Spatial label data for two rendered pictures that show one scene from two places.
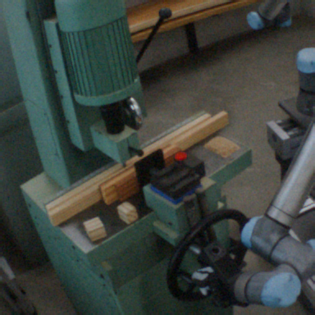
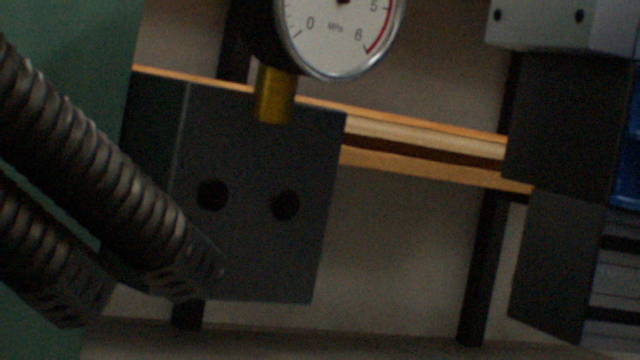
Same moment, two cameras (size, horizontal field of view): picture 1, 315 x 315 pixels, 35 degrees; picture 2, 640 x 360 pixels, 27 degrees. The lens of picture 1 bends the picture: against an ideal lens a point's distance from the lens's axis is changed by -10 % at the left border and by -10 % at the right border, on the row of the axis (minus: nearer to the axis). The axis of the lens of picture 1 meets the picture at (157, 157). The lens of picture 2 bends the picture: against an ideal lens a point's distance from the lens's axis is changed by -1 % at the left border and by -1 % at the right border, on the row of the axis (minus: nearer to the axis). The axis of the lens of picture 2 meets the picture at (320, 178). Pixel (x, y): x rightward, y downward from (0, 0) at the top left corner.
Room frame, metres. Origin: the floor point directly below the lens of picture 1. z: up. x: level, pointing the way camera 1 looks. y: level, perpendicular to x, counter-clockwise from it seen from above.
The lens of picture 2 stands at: (0.75, -0.17, 0.62)
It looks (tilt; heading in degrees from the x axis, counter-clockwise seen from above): 3 degrees down; 350
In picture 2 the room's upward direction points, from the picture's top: 11 degrees clockwise
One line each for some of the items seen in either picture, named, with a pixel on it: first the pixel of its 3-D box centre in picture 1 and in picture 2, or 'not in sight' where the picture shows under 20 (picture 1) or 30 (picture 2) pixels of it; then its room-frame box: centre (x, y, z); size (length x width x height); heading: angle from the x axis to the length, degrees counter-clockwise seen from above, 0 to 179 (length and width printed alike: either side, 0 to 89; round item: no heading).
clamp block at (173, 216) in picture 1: (181, 198); not in sight; (1.14, -0.04, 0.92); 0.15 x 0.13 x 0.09; 122
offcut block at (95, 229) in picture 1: (94, 229); not in sight; (1.07, 0.19, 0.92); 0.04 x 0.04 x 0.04; 19
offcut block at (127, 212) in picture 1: (127, 212); not in sight; (1.12, 0.10, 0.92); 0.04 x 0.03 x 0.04; 34
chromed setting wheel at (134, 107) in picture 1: (129, 112); not in sight; (1.46, 0.06, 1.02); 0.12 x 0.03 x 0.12; 32
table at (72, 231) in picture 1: (163, 198); not in sight; (1.21, 0.00, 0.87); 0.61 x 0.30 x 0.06; 122
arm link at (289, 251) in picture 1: (299, 261); not in sight; (0.73, -0.26, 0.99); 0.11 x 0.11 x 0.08; 30
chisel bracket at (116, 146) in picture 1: (116, 140); not in sight; (1.30, 0.10, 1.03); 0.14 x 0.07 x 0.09; 32
